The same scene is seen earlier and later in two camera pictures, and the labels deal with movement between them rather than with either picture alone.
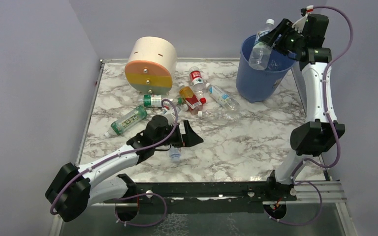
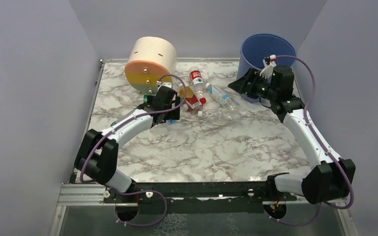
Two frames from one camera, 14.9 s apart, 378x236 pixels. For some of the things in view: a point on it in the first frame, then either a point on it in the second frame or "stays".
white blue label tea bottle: x=220 y=96 stays
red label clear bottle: x=197 y=80 stays
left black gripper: x=180 y=136 to x=172 y=115
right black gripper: x=280 y=35 to x=252 y=84
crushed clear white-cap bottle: x=217 y=113 stays
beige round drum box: x=152 y=62 stays
